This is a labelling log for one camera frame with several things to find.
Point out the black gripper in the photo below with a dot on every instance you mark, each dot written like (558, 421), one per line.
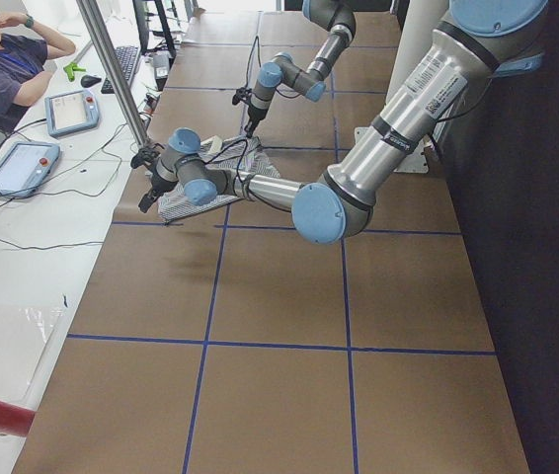
(253, 117)
(155, 187)

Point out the blue white striped polo shirt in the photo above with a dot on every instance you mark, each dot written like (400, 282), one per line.
(238, 156)

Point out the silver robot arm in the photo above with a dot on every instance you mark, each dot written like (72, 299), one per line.
(338, 19)
(472, 40)

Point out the upper teach pendant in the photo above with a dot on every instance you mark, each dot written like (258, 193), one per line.
(71, 112)

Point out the teach pendant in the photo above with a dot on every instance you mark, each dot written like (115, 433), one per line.
(71, 112)
(25, 167)

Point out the lower teach pendant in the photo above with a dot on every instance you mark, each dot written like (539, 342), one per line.
(25, 167)

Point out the black computer mouse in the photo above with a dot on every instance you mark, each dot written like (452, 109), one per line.
(88, 81)

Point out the black keyboard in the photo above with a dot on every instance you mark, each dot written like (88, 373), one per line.
(128, 57)

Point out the green hand tool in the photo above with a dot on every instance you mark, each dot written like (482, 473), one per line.
(71, 69)

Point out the brown paper table cover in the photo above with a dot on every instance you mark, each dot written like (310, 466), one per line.
(229, 344)

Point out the clear bag of white sheets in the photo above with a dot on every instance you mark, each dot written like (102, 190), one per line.
(25, 332)

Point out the seated person in blue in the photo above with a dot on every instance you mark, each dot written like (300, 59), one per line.
(25, 46)

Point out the aluminium frame post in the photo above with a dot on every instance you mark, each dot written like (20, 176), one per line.
(101, 40)

